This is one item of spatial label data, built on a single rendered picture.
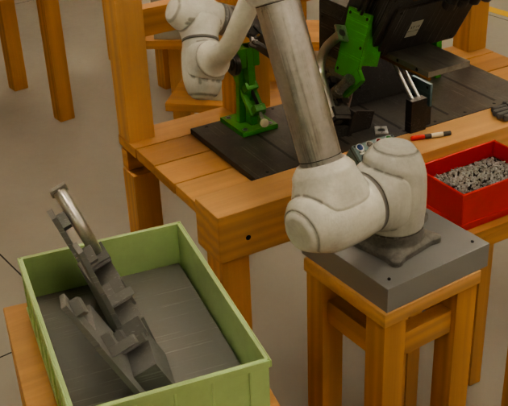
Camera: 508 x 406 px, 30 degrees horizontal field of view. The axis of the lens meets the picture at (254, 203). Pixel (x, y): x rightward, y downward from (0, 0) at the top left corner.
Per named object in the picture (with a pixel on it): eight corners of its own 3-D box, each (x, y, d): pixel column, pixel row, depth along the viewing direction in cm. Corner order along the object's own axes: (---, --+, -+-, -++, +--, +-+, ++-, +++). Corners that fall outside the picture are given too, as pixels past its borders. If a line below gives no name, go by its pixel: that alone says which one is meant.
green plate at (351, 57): (376, 83, 296) (392, 16, 288) (355, 82, 291) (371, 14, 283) (354, 72, 304) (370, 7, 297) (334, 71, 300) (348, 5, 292)
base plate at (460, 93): (536, 98, 323) (537, 93, 322) (256, 184, 276) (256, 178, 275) (454, 62, 355) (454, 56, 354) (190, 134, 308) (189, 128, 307)
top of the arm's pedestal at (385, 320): (480, 283, 241) (481, 270, 239) (384, 329, 226) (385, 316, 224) (395, 231, 264) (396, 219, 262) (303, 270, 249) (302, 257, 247)
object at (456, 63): (469, 70, 289) (470, 60, 288) (427, 81, 282) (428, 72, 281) (390, 35, 319) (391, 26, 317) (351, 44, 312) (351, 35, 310)
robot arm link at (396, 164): (439, 221, 236) (444, 142, 225) (389, 249, 226) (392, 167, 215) (390, 199, 247) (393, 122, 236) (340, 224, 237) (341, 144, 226)
